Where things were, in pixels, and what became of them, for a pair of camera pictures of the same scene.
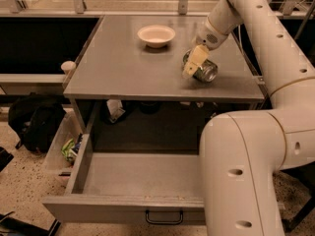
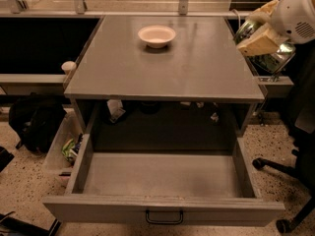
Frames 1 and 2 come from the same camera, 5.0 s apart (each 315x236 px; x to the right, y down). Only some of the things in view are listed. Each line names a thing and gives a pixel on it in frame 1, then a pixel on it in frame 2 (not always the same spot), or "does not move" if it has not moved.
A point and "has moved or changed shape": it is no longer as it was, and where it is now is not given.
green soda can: (207, 73) has moved or changed shape
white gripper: (207, 37) -> (292, 16)
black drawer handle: (164, 221) does not move
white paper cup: (68, 66) does not move
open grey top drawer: (136, 187) does not move
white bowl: (157, 35) does not move
